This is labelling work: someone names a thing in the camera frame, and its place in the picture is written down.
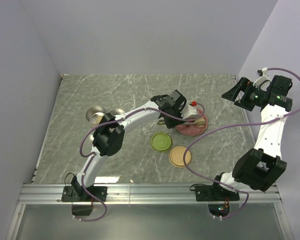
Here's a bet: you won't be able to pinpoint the cream steel round container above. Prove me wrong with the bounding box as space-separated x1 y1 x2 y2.
85 105 107 128

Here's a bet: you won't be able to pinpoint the green round lid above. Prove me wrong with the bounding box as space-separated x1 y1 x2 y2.
150 132 173 153

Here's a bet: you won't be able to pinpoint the beige round lid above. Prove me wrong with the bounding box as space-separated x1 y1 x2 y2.
168 145 186 168

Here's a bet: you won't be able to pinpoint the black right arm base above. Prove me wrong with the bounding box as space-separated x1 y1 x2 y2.
194 184 241 218

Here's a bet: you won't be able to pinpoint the pink dotted plate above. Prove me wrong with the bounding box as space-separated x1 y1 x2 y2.
175 114 208 137

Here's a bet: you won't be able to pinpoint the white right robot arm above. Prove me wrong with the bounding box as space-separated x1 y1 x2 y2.
210 75 293 200

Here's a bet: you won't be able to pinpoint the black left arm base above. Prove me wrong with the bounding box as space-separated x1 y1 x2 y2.
61 172 108 219

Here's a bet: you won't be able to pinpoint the steel food tongs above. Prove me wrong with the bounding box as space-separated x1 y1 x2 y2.
157 119 195 126

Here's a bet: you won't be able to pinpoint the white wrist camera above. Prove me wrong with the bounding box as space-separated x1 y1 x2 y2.
180 104 199 119
253 67 271 89

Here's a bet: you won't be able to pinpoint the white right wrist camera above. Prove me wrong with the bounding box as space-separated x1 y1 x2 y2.
253 67 271 89

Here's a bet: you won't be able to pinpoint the aluminium mounting rail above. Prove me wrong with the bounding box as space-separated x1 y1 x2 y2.
9 74 293 240

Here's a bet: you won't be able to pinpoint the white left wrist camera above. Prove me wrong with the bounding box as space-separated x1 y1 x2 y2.
180 104 199 119

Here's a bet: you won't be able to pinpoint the steamed white bun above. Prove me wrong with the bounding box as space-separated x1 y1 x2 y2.
194 118 206 128

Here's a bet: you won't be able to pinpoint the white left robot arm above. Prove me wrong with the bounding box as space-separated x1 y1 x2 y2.
70 90 190 201

